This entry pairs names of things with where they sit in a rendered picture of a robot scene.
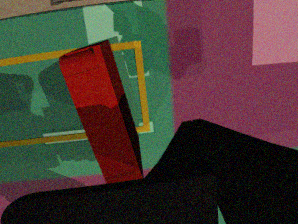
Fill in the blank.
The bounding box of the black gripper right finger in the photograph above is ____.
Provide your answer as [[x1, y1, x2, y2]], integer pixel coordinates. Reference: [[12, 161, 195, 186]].
[[192, 119, 298, 224]]

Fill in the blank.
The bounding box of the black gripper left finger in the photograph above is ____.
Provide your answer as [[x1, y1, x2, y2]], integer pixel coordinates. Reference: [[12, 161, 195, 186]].
[[0, 120, 218, 224]]

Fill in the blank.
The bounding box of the orange rectangular outline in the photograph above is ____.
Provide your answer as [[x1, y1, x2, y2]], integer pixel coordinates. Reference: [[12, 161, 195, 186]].
[[0, 40, 150, 148]]

